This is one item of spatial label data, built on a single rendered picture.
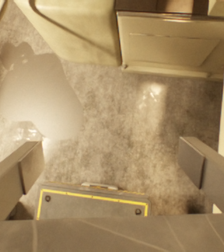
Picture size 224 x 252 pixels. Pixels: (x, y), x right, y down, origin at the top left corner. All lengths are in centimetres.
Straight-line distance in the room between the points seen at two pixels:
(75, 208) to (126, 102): 85
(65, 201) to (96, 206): 19
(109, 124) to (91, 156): 29
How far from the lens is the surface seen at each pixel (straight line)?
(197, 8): 110
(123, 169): 143
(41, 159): 17
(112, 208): 115
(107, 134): 144
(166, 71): 153
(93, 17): 114
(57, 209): 124
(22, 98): 177
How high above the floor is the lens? 142
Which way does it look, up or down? 79 degrees down
